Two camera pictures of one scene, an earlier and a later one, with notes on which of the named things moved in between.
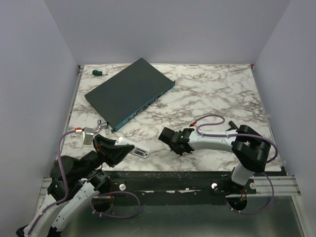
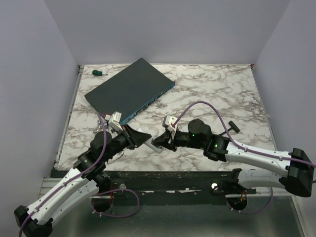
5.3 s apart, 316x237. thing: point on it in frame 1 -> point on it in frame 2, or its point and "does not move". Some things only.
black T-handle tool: (233, 126) does not move
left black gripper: (111, 154) -> (135, 138)
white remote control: (140, 150) -> (157, 149)
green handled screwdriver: (96, 72) does not move
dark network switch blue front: (122, 96) does not move
